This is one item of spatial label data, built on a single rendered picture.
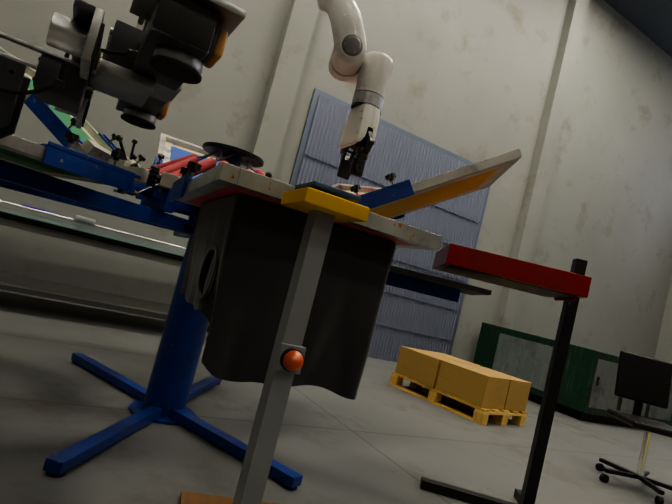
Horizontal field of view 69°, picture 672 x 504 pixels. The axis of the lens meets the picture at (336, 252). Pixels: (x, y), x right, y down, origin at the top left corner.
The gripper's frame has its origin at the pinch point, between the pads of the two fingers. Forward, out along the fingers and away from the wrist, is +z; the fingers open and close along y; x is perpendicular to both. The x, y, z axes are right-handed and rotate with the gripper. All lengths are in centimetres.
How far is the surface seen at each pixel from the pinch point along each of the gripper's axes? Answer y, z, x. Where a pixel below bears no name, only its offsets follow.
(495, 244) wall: -480, -97, 488
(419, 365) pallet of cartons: -275, 80, 244
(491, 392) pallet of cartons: -207, 81, 270
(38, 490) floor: -60, 107, -45
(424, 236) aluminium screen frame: 1.9, 9.8, 23.6
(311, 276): 21.0, 26.9, -11.9
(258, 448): 21, 59, -14
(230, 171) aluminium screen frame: 1.8, 9.7, -27.5
